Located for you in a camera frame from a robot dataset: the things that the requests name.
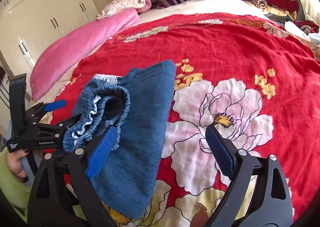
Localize blue denim pants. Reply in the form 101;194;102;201
62;60;176;219

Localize green sleeve forearm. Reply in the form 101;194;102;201
1;147;31;223

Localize person's left hand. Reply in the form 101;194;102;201
6;149;29;183

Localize pink satin quilt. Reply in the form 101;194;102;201
30;8;139;101

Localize red floral bed sheet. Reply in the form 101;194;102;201
53;13;319;226

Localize beige floral pillow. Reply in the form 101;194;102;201
96;0;152;20

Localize cream wardrobe with handles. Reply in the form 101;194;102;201
0;0;99;77

